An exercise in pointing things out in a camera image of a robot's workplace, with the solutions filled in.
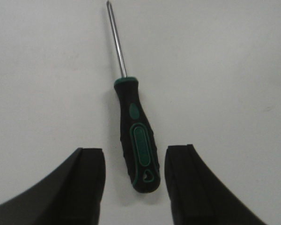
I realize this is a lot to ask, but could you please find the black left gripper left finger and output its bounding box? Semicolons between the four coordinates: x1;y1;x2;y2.
0;148;106;225

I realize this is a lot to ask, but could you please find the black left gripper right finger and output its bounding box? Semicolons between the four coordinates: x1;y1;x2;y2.
165;144;264;225

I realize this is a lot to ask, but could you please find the green-black screwdriver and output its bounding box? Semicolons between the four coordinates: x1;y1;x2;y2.
106;1;161;193

